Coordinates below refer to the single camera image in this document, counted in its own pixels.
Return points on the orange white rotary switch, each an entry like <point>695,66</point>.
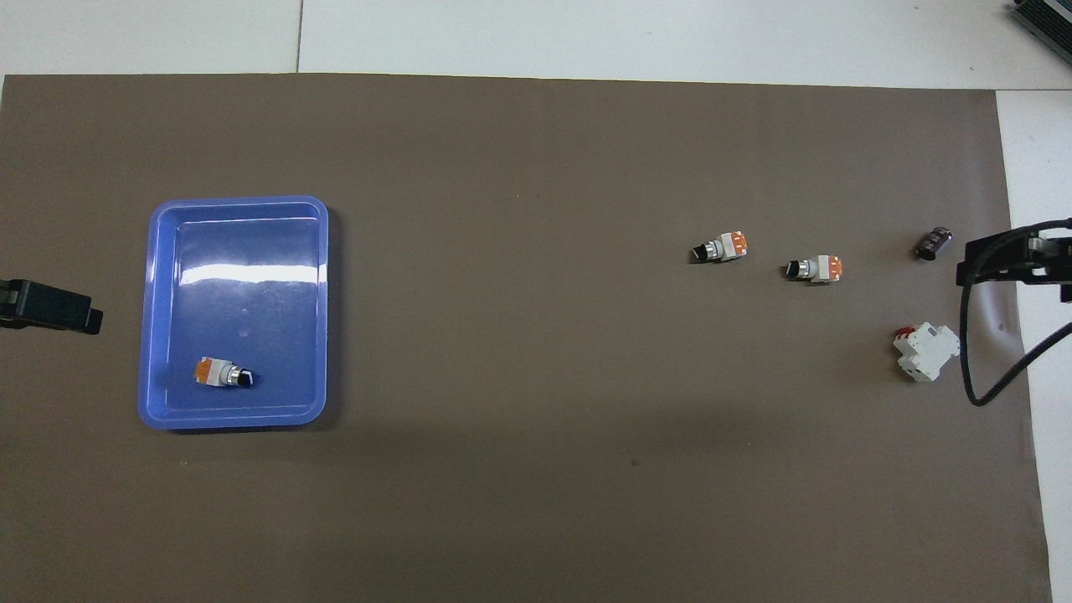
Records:
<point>825,268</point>
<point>730,245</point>
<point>213,372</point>

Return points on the small black cylindrical capacitor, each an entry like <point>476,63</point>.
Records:
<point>934,244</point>

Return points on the white circuit breaker red lever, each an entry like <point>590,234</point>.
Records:
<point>930,352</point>

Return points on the blue plastic tray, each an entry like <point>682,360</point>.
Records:
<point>251,310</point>

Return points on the grey ribbed device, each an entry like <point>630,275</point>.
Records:
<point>1051,21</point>

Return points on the brown paper table mat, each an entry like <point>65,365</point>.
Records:
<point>536,335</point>

